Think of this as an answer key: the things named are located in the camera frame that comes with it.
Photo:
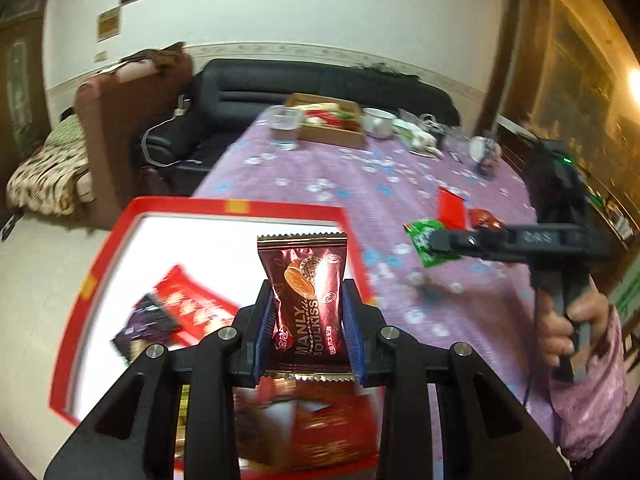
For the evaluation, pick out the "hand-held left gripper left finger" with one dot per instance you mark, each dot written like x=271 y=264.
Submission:
x=265 y=330

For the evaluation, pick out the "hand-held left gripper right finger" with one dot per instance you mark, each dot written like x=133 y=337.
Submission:
x=352 y=340

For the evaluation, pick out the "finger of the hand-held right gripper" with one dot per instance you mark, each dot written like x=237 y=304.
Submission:
x=460 y=241

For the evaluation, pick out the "green snack packet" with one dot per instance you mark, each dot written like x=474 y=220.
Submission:
x=425 y=250

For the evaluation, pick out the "dark maroon snack packet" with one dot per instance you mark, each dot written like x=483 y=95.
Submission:
x=305 y=300

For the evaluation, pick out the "red white patterned snack packet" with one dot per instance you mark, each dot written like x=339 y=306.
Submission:
x=195 y=305

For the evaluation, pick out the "large red snack packet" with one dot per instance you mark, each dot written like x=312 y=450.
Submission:
x=325 y=425

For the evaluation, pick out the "red box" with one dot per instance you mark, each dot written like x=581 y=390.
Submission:
x=175 y=205

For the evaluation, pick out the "person's right forearm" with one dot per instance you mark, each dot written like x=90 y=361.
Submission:
x=590 y=400

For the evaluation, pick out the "person's right hand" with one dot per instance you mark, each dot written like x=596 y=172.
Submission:
x=592 y=310

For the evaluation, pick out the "long red snack packet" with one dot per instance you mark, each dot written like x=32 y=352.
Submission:
x=450 y=207

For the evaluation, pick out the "small dark red snack packet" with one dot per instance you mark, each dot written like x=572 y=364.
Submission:
x=487 y=219

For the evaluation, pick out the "white plastic jar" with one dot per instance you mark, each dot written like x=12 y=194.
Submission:
x=479 y=147

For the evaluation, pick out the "white crumpled cloth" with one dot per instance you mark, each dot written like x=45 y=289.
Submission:
x=420 y=137

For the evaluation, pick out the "green white poster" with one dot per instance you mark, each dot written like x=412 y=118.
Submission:
x=627 y=290

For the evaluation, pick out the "purple snack packet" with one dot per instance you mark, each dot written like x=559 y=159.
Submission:
x=145 y=325

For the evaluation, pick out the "glass display cabinet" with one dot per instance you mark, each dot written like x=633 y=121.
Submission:
x=575 y=60

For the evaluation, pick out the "white cup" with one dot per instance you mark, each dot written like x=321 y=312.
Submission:
x=379 y=122

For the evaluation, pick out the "purple floral tablecloth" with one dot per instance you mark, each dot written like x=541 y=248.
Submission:
x=325 y=175

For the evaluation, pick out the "cardboard box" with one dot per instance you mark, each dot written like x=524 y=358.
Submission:
x=330 y=135

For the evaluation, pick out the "clear plastic cup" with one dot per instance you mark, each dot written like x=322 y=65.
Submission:
x=286 y=130

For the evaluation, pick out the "brown armchair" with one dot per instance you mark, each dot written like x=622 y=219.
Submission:
x=115 y=135

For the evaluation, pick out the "black leather sofa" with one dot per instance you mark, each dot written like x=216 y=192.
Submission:
x=250 y=80

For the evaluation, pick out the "patterned blanket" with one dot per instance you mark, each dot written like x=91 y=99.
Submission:
x=45 y=175

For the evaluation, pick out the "dark olive clothing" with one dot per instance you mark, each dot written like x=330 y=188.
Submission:
x=155 y=55

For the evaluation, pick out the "wooden door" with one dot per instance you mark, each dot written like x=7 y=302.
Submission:
x=20 y=85

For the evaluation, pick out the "wall socket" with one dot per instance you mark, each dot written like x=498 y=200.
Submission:
x=101 y=55

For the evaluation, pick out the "yellow wall plaque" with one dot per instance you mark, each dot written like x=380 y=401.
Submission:
x=108 y=25

